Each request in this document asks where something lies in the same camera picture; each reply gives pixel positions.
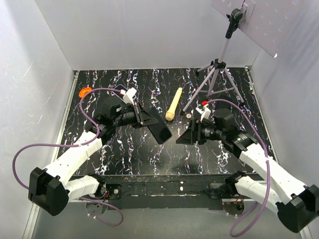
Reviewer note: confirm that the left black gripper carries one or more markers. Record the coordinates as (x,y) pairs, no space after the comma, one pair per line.
(140,119)

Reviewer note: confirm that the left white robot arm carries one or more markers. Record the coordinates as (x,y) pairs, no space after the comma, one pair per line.
(52,188)

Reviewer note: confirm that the perforated grey board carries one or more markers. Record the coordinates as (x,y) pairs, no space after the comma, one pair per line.
(266,22)

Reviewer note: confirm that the black smartphone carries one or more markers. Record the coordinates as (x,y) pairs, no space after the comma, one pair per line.
(159,130)

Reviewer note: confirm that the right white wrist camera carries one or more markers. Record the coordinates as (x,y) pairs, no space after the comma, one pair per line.
(204,111)

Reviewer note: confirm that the orange curved plastic piece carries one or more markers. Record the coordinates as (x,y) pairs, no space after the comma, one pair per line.
(84,91)

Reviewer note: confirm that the purple cased smartphone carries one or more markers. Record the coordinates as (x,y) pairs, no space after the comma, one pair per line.
(120,89)

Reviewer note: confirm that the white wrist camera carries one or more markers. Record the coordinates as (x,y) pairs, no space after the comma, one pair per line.
(128,95)
(204,111)

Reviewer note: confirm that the cream toy microphone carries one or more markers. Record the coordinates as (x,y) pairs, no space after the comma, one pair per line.
(171,111)

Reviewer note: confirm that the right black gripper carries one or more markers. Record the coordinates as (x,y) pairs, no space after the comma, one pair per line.
(193,134)

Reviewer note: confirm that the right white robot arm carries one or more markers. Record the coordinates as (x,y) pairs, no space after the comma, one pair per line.
(295,203)

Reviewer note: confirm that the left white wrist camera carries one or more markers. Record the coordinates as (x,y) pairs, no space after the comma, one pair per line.
(128,95)

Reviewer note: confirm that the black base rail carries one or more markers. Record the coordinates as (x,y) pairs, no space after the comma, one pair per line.
(171,191)

